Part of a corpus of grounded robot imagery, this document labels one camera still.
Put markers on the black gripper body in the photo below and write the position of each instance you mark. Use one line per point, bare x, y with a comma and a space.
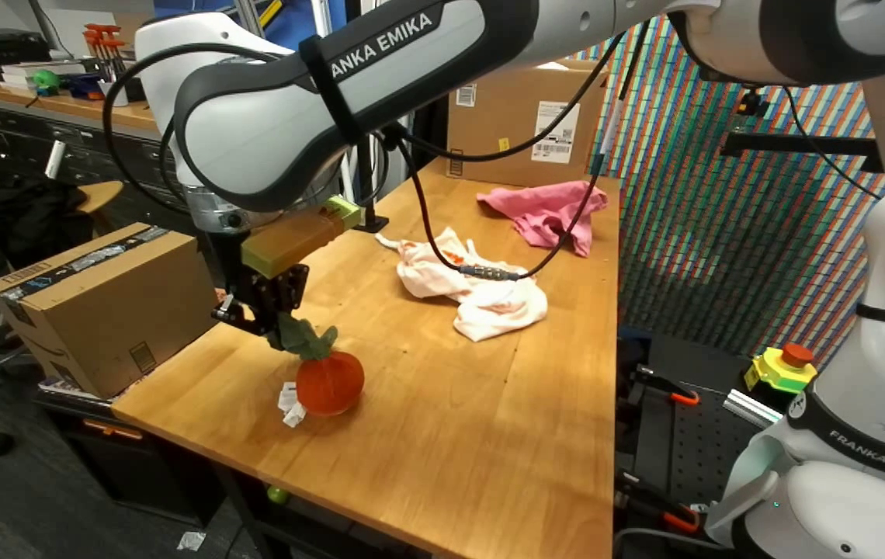
266, 295

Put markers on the red plush radish green leaves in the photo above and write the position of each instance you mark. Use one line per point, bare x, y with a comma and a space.
329, 382

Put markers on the pink t-shirt with orange print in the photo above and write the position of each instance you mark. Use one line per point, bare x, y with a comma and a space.
551, 212

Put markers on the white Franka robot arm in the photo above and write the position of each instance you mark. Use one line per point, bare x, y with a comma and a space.
254, 124

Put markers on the peach t-shirt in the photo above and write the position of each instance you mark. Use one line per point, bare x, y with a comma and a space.
492, 307

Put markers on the cardboard box with black tape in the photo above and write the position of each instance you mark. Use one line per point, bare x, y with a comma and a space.
110, 311

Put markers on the black cloth bundle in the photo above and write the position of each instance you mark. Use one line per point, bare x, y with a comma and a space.
32, 223

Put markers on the wooden workbench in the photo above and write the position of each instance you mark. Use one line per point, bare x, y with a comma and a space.
46, 111

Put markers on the cardboard box with white label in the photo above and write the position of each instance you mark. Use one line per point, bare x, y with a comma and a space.
504, 124

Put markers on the small orange object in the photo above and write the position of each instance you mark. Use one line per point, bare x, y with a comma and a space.
100, 42

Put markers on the small green object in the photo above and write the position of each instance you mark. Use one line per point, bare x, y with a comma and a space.
43, 81

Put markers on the black cart with orange clamps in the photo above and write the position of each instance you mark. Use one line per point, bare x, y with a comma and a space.
689, 445

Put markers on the yellow emergency stop button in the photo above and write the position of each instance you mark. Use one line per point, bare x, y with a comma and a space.
778, 370

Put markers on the wooden wrist camera mount block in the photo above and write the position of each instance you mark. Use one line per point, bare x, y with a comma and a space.
288, 237

